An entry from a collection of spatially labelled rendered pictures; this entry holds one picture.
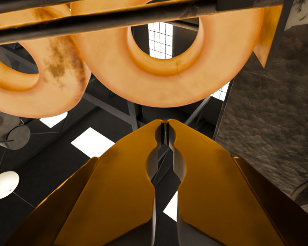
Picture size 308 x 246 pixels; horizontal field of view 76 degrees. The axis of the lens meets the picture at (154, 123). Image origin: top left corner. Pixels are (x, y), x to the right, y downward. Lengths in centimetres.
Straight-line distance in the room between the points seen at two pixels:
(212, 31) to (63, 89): 15
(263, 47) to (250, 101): 40
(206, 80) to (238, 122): 44
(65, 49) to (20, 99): 9
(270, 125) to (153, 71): 46
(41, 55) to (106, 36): 6
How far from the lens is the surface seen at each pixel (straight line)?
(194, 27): 681
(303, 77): 46
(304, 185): 60
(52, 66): 22
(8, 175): 533
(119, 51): 19
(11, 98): 27
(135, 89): 21
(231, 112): 62
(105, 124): 979
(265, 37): 19
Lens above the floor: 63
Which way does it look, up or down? 48 degrees up
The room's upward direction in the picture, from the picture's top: 177 degrees clockwise
